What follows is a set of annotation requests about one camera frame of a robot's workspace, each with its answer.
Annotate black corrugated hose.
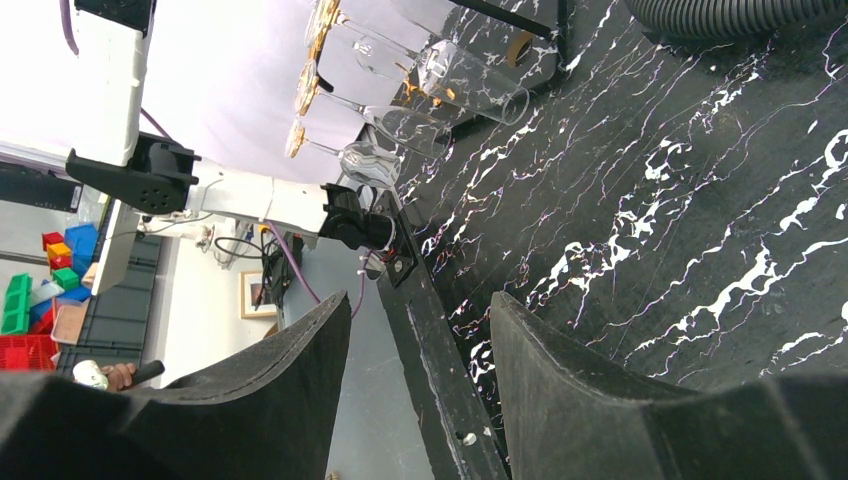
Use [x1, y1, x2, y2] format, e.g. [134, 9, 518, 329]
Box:
[622, 0, 848, 42]

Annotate tall clear flute front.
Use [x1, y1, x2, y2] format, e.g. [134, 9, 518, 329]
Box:
[294, 59, 452, 158]

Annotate colourful storage bins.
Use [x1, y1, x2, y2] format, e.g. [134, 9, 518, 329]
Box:
[1, 223, 98, 371]

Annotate gold wire glass rack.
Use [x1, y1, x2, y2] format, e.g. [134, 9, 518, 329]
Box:
[294, 1, 452, 158]

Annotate clear tumbler glass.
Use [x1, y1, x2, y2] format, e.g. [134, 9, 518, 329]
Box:
[304, 1, 530, 125]

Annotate black front mounting rail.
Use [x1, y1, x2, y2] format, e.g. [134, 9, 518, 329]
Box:
[370, 192, 511, 480]

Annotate clear stemmed wine glass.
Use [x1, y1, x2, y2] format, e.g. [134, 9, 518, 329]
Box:
[285, 117, 401, 189]

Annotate framed picture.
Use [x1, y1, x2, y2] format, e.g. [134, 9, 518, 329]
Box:
[239, 271, 277, 319]

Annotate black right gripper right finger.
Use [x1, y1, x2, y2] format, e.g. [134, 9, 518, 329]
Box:
[490, 292, 847, 479]

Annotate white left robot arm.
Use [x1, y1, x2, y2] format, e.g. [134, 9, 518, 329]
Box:
[60, 1, 401, 253]

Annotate black marble rack base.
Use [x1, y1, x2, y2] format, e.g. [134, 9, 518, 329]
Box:
[390, 0, 575, 143]

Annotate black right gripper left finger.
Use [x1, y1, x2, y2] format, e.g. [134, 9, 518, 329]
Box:
[1, 291, 352, 479]

